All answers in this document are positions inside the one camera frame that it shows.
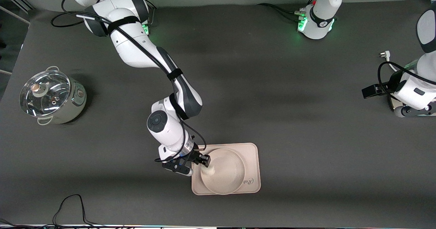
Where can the cream rectangular rabbit tray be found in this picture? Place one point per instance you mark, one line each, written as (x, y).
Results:
(252, 154)

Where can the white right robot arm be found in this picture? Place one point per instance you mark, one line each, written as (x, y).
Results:
(136, 48)

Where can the cream white toaster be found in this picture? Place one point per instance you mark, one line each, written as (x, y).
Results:
(392, 103)

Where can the round cream plate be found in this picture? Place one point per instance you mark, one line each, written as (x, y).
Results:
(226, 174)

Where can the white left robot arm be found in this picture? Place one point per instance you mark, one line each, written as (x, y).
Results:
(320, 17)

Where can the glass pot lid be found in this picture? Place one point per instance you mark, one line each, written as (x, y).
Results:
(51, 99)

